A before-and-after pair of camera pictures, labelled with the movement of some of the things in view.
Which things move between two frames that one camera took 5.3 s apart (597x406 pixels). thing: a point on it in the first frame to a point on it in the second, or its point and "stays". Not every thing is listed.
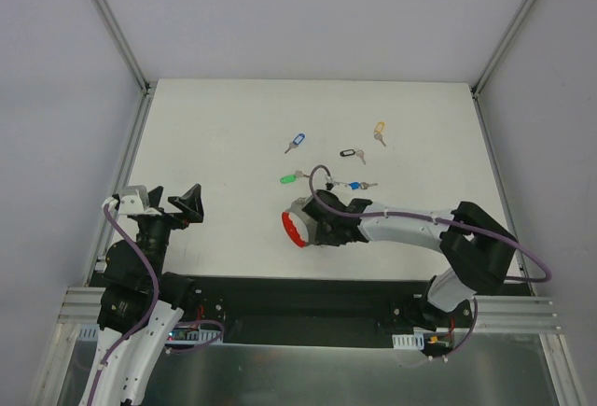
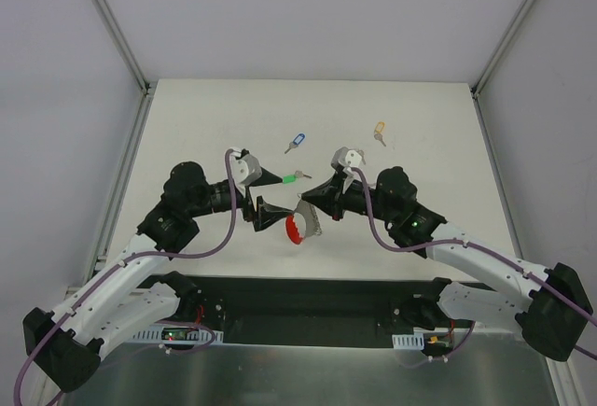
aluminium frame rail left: x=84 y=305 stays
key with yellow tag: x=379 y=128 stays
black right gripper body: x=322 y=218 to x=340 y=198
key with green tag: x=291 y=178 stays
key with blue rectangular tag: x=296 y=142 stays
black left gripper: x=164 y=213 to x=249 y=201
